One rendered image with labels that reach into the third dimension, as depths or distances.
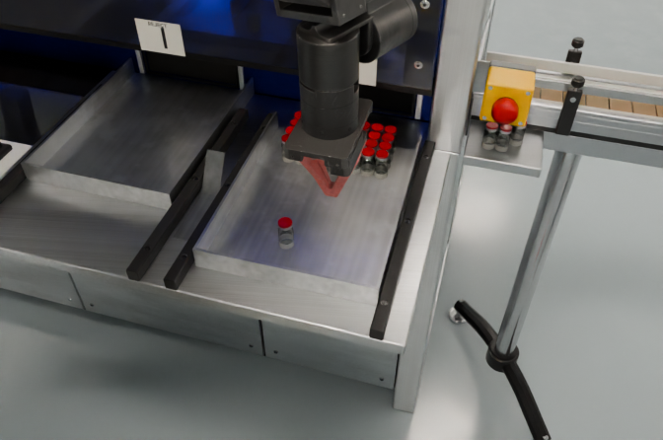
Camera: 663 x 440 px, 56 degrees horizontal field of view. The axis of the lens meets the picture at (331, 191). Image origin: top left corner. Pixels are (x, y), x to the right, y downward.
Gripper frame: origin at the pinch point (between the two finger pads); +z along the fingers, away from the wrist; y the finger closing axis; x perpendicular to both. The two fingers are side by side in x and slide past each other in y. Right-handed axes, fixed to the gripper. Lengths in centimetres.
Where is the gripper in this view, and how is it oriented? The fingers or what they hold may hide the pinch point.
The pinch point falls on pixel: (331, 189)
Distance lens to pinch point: 68.9
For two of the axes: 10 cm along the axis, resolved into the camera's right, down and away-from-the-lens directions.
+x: -9.6, -1.9, 2.2
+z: 0.2, 7.3, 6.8
